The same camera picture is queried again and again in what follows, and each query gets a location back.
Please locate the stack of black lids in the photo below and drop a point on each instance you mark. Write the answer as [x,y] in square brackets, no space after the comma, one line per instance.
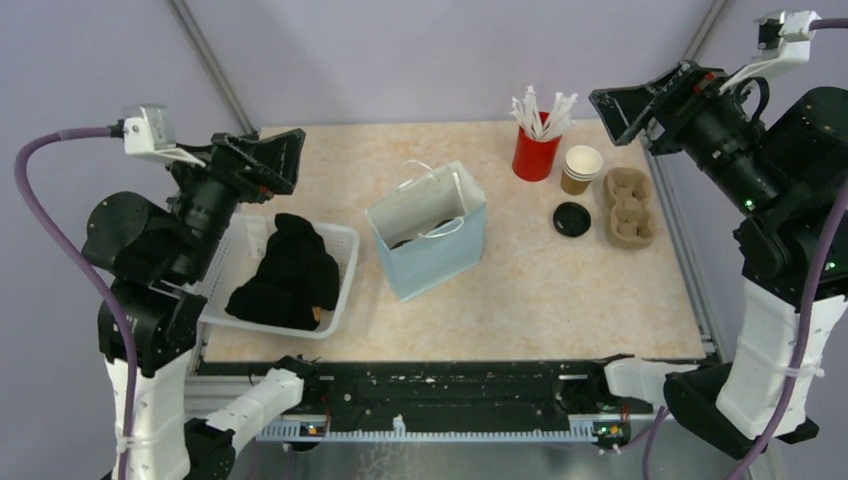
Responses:
[571,219]

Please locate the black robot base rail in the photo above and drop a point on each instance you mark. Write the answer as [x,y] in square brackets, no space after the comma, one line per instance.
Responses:
[463,396]

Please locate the light blue paper bag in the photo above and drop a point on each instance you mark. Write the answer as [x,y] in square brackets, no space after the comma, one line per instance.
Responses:
[429,229]

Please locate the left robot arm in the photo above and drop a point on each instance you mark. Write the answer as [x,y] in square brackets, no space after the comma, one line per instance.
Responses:
[147,324]

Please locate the black cloth in basket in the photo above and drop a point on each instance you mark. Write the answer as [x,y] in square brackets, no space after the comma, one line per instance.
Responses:
[295,281]

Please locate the white toothed cable rail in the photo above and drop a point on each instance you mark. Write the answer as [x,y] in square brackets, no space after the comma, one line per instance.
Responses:
[294,431]

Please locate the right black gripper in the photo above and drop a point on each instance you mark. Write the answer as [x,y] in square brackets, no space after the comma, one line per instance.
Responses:
[688,86]

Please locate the stacked brown paper cups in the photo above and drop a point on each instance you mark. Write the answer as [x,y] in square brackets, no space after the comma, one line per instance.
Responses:
[582,165]

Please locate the cardboard cup carrier tray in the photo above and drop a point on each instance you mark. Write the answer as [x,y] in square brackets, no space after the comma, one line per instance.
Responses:
[629,221]

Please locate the black plastic cup lid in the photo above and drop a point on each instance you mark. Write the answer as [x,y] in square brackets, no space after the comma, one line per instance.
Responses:
[401,243]

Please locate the clear plastic basket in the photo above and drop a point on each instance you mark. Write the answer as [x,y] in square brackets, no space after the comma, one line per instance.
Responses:
[238,256]

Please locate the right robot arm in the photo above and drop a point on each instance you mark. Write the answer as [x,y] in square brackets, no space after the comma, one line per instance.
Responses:
[789,180]

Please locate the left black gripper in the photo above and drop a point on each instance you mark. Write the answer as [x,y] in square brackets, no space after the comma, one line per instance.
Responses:
[276,162]

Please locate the red ribbed straw cup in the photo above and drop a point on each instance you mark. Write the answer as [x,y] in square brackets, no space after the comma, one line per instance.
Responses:
[533,160]

